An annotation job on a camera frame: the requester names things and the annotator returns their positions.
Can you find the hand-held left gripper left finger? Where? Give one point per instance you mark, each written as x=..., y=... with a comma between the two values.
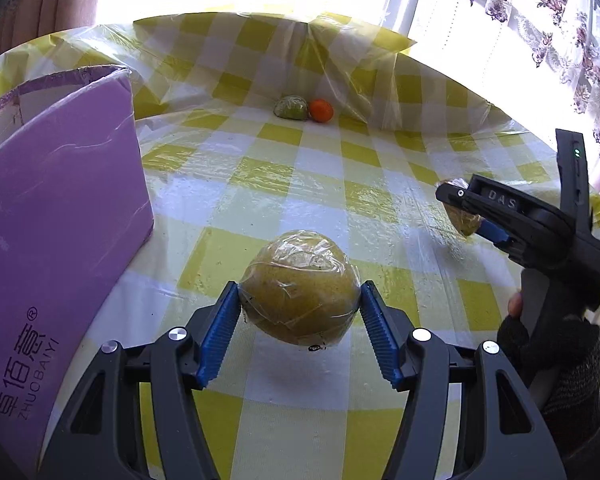
x=220, y=330

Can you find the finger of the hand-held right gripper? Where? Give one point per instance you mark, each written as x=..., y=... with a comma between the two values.
x=490, y=231
x=500, y=205

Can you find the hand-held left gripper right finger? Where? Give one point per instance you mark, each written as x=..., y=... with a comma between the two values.
x=380, y=335

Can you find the brownish plastic-wrapped fruit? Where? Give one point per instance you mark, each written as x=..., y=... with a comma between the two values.
x=465, y=222

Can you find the yellow plastic-wrapped fruit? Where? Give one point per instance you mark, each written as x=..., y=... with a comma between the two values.
x=300, y=285

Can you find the purple cardboard box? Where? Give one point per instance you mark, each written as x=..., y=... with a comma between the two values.
x=55, y=235

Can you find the person's right hand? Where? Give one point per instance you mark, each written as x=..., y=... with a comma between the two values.
x=570, y=360

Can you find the yellow checked plastic tablecloth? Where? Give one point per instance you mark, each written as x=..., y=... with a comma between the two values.
x=290, y=185

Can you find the small orange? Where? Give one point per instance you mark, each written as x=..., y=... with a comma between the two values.
x=321, y=111

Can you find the floral lace curtain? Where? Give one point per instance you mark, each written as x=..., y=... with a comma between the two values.
x=545, y=0

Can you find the green plastic-wrapped fruit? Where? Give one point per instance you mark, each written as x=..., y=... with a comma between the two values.
x=291, y=108

